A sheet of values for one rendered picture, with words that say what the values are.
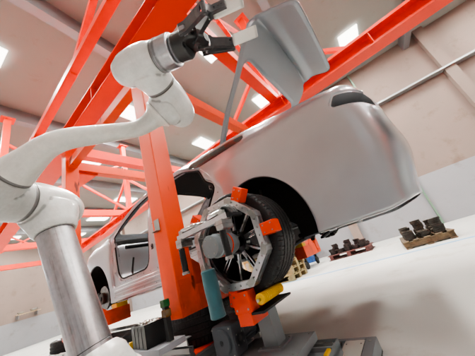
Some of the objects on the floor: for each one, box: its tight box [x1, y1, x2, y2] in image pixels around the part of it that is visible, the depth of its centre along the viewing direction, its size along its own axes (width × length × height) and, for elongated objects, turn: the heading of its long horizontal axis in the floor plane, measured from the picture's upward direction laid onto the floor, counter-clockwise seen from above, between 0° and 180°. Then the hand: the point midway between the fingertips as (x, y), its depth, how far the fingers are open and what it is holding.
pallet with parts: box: [398, 216, 459, 250], centre depth 474 cm, size 89×129×46 cm
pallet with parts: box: [328, 238, 375, 261], centre depth 670 cm, size 85×127×44 cm
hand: (246, 18), depth 53 cm, fingers open, 13 cm apart
